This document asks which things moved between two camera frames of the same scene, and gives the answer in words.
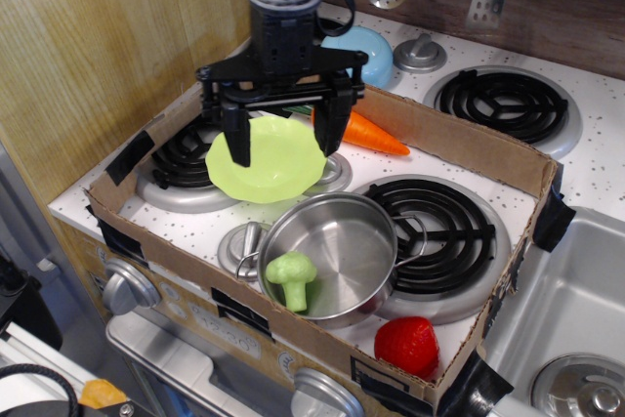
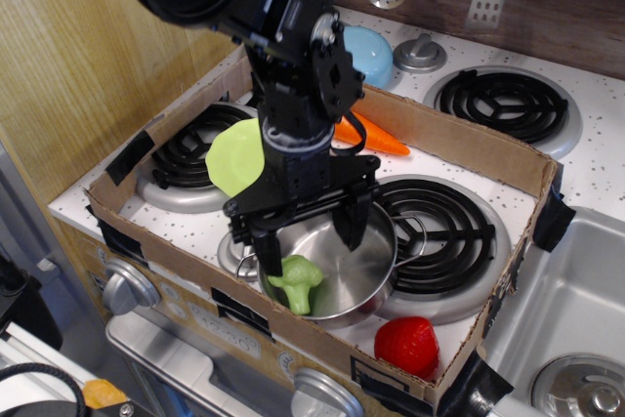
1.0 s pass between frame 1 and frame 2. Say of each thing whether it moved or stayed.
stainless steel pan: stayed
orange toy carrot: stayed
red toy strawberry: stayed
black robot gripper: moved
